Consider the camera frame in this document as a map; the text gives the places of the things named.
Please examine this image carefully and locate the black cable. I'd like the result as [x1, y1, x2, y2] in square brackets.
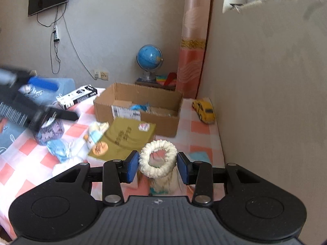
[36, 4, 67, 75]

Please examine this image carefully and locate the blue face mask packet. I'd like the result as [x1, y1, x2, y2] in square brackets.
[46, 139, 75, 163]
[131, 103, 149, 112]

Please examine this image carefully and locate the pink checkered bed sheet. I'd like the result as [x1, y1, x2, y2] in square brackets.
[0, 87, 226, 238]

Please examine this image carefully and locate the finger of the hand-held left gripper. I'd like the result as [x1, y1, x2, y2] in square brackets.
[51, 108, 80, 122]

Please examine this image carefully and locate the white cable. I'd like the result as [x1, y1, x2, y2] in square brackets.
[60, 6, 97, 79]

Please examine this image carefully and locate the white and blue plush sheep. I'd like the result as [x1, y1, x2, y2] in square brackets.
[83, 122, 110, 150]

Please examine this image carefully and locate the beige headboard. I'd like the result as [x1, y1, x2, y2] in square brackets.
[196, 0, 327, 238]

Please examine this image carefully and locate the pink patterned curtain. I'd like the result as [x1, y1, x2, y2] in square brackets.
[176, 0, 214, 99]

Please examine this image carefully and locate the red toy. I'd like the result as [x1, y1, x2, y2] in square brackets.
[163, 72, 177, 86]

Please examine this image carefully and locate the black and white carton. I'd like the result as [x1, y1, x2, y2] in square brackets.
[56, 85, 99, 110]

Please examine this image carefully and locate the yellow tissue pack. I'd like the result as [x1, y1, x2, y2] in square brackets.
[87, 117, 156, 163]

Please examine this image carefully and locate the brown bedside cabinet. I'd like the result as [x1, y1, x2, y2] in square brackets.
[134, 77, 177, 90]

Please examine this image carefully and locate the rainbow coloured toy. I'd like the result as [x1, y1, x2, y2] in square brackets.
[155, 74, 177, 87]

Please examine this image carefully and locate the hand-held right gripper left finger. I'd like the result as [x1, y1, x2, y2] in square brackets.
[52, 150, 140, 207]

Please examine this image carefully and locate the purple packet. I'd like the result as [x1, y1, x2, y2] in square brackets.
[34, 119, 64, 146]

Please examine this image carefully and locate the white ruffled scrunchie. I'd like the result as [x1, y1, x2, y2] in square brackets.
[139, 139, 178, 179]

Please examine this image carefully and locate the cardboard box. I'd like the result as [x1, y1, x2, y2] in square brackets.
[93, 82, 183, 138]

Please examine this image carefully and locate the blue globe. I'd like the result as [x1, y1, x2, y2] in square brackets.
[136, 44, 163, 82]

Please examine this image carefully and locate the white pouch with green print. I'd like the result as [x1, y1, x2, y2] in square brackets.
[149, 168, 181, 196]

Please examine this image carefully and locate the yellow toy car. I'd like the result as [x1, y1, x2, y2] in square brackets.
[192, 98, 216, 124]

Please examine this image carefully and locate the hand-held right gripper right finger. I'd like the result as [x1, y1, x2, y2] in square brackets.
[177, 152, 266, 207]

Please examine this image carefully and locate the wall socket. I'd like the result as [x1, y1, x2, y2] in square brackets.
[93, 69, 109, 80]

